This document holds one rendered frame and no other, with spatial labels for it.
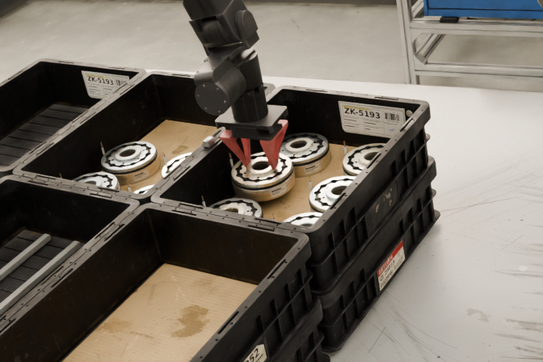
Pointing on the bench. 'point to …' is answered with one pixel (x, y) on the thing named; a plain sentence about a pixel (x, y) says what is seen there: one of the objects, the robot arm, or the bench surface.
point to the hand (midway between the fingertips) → (260, 162)
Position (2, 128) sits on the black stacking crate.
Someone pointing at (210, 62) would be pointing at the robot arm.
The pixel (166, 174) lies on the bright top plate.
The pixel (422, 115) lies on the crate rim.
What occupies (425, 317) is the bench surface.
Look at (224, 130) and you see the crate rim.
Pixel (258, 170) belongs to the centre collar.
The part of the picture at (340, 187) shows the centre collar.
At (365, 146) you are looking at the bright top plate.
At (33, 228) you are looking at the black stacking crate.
